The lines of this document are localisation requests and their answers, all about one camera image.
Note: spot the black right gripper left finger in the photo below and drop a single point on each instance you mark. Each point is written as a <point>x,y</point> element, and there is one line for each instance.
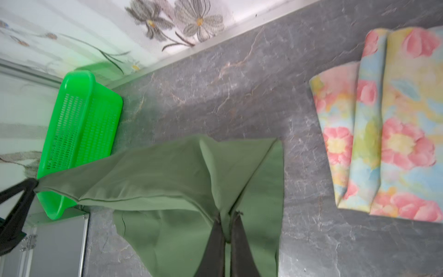
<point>213,261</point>

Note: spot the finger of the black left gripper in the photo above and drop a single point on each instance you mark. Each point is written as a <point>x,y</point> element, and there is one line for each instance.
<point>11,227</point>

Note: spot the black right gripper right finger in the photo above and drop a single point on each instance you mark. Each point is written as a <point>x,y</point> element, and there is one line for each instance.
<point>242,262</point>

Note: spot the dark green skirt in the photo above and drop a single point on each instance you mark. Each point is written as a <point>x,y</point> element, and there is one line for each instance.
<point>166,197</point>

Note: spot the floral pastel skirt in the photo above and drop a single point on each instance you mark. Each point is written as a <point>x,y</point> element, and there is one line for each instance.
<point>382,124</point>

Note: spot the silver metal case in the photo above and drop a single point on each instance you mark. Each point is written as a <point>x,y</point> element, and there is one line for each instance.
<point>51,248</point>

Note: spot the green plastic basket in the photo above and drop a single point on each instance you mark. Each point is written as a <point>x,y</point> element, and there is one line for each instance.
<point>82,126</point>

